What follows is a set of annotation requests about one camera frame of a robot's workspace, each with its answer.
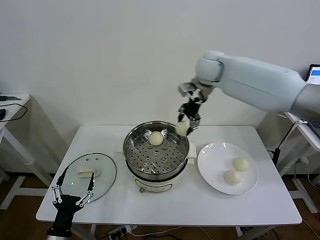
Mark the white side table with cable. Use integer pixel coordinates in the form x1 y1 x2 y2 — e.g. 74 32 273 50
0 93 53 210

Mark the stainless steel steamer basket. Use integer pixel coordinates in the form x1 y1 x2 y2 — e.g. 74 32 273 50
123 121 190 177

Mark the grey open laptop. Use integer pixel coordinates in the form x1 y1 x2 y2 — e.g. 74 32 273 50
301 63 320 141

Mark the white side table with laptop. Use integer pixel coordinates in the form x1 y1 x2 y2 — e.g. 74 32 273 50
277 111 320 215

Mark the white power strip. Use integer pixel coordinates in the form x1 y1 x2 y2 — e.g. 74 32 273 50
108 224 138 237

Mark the black looped cable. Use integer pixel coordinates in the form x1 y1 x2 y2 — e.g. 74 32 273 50
0 102 28 123

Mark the white round plate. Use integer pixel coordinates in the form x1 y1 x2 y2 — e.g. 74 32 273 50
197 142 259 196

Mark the black table clamp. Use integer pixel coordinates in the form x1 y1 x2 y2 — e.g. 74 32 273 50
267 147 281 167

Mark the white steamed baozi bun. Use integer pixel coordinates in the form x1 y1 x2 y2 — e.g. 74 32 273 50
148 131 165 146
223 169 241 186
232 157 250 173
175 120 191 137

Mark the glass pot lid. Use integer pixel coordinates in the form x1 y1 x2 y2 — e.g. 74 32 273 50
59 152 118 203

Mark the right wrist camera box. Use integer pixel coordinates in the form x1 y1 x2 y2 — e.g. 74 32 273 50
177 80 201 97

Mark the flat dark green object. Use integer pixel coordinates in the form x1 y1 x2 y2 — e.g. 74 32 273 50
0 95 22 102

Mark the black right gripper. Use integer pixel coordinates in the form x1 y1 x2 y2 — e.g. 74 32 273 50
176 93 208 137

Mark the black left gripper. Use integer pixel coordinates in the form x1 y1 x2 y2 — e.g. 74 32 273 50
51 166 95 230

